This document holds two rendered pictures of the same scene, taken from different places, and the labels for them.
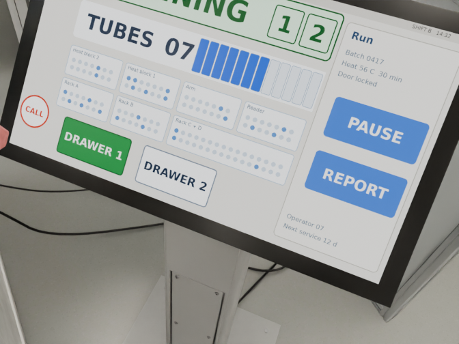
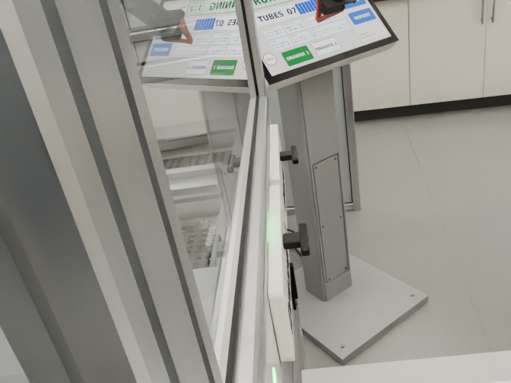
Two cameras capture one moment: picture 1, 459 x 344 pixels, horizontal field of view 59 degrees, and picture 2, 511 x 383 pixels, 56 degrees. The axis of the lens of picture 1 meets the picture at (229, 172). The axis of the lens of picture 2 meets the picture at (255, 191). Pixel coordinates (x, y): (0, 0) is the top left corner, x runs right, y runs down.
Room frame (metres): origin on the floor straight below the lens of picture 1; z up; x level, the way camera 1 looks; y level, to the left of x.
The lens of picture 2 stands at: (-0.49, 1.26, 1.27)
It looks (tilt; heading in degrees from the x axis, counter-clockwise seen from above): 26 degrees down; 315
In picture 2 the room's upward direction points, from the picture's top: 10 degrees counter-clockwise
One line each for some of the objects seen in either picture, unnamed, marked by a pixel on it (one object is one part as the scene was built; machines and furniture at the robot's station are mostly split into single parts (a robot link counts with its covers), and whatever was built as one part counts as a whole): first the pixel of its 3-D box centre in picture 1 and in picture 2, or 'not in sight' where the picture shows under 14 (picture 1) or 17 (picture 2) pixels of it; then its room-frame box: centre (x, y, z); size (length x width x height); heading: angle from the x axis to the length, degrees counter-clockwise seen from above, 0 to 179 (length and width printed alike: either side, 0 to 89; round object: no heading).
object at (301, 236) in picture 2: not in sight; (295, 239); (-0.11, 0.82, 0.91); 0.07 x 0.04 x 0.01; 128
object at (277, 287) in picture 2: not in sight; (280, 260); (-0.09, 0.84, 0.87); 0.29 x 0.02 x 0.11; 128
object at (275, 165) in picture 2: not in sight; (277, 171); (0.11, 0.59, 0.87); 0.29 x 0.02 x 0.11; 128
